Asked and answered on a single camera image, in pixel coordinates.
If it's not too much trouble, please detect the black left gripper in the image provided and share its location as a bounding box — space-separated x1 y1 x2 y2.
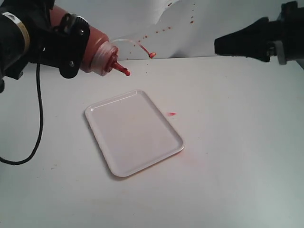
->
23 0 90 79

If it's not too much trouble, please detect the red sauce squeeze bottle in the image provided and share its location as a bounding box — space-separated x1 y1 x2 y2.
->
48 6 157 77

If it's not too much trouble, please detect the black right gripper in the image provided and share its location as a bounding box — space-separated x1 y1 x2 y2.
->
214 1 304 64

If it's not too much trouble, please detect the white paper backdrop sheet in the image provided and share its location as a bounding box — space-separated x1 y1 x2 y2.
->
55 0 283 60

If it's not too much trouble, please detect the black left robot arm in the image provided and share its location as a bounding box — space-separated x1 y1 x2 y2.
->
0 0 90 91

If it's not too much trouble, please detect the white rectangular tray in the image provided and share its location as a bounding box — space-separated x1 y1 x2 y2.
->
85 90 185 178

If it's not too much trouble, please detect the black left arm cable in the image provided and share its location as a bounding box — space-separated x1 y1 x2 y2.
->
0 63 44 166

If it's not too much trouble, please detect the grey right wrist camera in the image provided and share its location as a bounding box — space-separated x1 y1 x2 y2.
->
274 40 287 65

